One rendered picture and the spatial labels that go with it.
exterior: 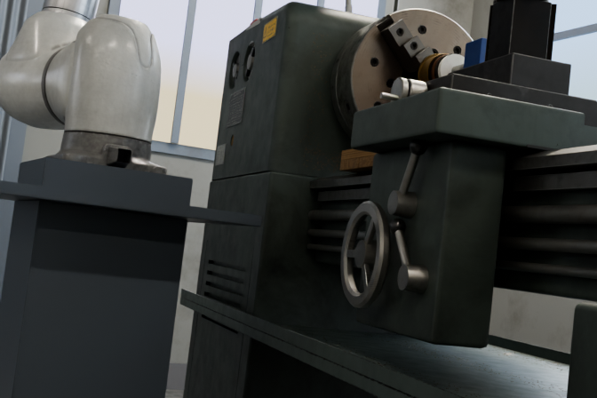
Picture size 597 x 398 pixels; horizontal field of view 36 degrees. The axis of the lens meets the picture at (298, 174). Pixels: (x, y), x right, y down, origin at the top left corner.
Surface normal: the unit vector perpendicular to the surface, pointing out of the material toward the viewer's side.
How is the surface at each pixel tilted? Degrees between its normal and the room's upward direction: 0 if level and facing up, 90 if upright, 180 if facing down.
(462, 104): 90
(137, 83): 88
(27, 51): 77
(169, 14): 90
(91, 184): 90
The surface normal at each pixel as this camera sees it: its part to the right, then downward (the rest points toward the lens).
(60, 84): -0.70, -0.07
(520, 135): 0.31, -0.04
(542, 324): -0.89, -0.15
